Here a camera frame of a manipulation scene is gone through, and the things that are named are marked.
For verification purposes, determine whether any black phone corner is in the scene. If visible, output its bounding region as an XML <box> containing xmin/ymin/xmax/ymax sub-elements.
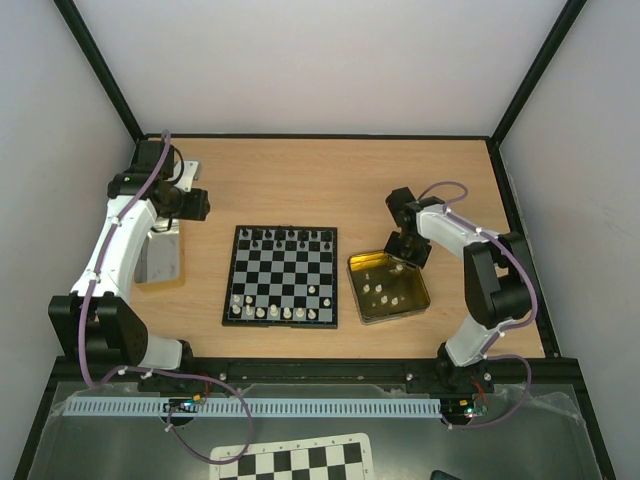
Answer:
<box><xmin>430</xmin><ymin>470</ymin><xmax>460</xmax><ymax>480</ymax></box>

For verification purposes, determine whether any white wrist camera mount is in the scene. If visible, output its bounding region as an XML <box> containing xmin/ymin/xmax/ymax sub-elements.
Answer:
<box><xmin>172</xmin><ymin>160</ymin><xmax>201</xmax><ymax>192</ymax></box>

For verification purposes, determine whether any gold tin with pieces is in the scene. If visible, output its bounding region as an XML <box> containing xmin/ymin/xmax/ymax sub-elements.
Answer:
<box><xmin>347</xmin><ymin>250</ymin><xmax>431</xmax><ymax>325</ymax></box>

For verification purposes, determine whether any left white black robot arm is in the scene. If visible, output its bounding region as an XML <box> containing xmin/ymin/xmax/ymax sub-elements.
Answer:
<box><xmin>48</xmin><ymin>131</ymin><xmax>211</xmax><ymax>389</ymax></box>

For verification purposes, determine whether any printed checkerboard sheet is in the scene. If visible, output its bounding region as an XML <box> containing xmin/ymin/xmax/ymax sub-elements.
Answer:
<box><xmin>209</xmin><ymin>433</ymin><xmax>376</xmax><ymax>480</ymax></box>

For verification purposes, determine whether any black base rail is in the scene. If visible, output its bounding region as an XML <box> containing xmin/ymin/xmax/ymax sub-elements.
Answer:
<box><xmin>137</xmin><ymin>362</ymin><xmax>496</xmax><ymax>394</ymax></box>

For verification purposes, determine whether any black silver chess board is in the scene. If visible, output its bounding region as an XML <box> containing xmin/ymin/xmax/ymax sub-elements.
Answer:
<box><xmin>222</xmin><ymin>225</ymin><xmax>338</xmax><ymax>329</ymax></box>

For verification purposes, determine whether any white slotted cable duct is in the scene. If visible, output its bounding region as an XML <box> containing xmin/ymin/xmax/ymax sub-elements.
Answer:
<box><xmin>62</xmin><ymin>397</ymin><xmax>441</xmax><ymax>419</ymax></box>

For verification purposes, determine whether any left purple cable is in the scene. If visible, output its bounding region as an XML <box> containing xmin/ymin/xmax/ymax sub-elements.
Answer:
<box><xmin>78</xmin><ymin>129</ymin><xmax>256</xmax><ymax>461</ymax></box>

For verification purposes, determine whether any silver gold tin lid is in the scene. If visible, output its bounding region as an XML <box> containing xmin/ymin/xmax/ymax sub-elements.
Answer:
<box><xmin>133</xmin><ymin>219</ymin><xmax>185</xmax><ymax>289</ymax></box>

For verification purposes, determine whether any black aluminium frame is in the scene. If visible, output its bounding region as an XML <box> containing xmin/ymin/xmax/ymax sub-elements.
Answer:
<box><xmin>14</xmin><ymin>1</ymin><xmax>615</xmax><ymax>479</ymax></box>

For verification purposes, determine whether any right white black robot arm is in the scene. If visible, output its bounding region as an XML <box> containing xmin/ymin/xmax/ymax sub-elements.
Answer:
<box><xmin>385</xmin><ymin>187</ymin><xmax>539</xmax><ymax>392</ymax></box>

